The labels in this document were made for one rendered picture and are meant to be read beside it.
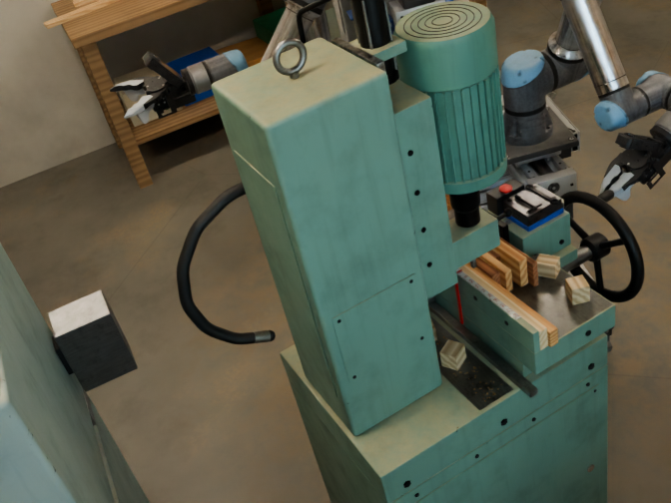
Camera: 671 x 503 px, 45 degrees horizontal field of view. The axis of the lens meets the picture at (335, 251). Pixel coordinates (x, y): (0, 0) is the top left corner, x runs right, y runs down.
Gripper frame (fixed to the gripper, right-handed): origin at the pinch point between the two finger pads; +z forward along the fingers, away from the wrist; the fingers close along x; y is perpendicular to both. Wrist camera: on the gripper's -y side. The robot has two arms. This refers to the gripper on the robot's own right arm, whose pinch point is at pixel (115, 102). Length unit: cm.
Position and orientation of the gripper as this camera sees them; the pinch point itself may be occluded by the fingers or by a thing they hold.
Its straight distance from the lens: 218.6
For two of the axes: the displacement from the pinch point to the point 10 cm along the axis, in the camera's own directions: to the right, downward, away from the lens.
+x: -4.3, -5.9, 6.8
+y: 1.5, 7.0, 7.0
